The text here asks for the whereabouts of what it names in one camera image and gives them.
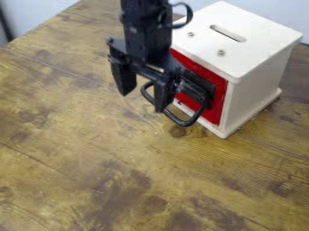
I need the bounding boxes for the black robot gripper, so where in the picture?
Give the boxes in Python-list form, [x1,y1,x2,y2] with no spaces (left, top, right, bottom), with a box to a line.
[106,22,177,113]

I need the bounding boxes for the red drawer with black handle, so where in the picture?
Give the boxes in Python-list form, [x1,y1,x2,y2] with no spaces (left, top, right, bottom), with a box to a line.
[136,51,217,127]

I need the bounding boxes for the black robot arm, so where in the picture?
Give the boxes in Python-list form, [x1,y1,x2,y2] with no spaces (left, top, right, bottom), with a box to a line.
[107,0,181,113]

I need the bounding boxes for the white wooden box cabinet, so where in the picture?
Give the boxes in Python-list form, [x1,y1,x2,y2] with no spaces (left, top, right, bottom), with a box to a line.
[171,1,302,138]

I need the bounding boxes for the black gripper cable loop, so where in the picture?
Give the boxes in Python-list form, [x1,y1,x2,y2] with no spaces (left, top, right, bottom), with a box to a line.
[162,2,194,30]

